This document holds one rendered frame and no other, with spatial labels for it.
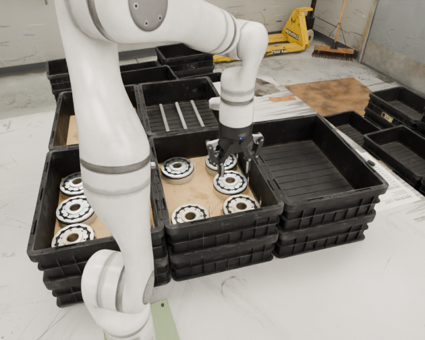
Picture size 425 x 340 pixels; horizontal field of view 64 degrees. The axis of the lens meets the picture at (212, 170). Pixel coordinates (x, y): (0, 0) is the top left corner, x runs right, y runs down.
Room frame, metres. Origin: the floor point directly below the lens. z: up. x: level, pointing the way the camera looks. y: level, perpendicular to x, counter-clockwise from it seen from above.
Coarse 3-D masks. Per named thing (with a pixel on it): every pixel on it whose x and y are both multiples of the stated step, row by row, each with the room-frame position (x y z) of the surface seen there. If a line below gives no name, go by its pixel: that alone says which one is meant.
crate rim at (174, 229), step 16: (208, 128) 0.94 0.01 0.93; (256, 160) 0.77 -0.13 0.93; (160, 176) 0.70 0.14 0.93; (160, 192) 0.64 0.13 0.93; (272, 192) 0.64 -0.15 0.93; (256, 208) 0.58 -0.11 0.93; (272, 208) 0.58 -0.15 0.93; (176, 224) 0.53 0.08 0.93; (192, 224) 0.53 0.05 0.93; (208, 224) 0.54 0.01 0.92; (224, 224) 0.55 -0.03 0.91
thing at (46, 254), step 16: (48, 160) 0.77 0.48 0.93; (160, 208) 0.58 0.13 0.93; (32, 224) 0.53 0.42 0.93; (160, 224) 0.53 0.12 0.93; (32, 240) 0.48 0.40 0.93; (96, 240) 0.48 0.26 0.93; (112, 240) 0.48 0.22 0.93; (32, 256) 0.44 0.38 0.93; (48, 256) 0.45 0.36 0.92; (64, 256) 0.45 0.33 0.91
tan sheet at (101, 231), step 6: (60, 192) 0.74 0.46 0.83; (60, 198) 0.72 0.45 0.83; (150, 204) 0.69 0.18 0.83; (150, 210) 0.67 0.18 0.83; (150, 216) 0.65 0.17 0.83; (96, 222) 0.63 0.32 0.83; (150, 222) 0.63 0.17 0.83; (60, 228) 0.60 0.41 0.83; (96, 228) 0.60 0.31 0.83; (102, 228) 0.60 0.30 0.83; (54, 234) 0.58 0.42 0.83; (96, 234) 0.58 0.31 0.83; (102, 234) 0.58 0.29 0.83; (108, 234) 0.58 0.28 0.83
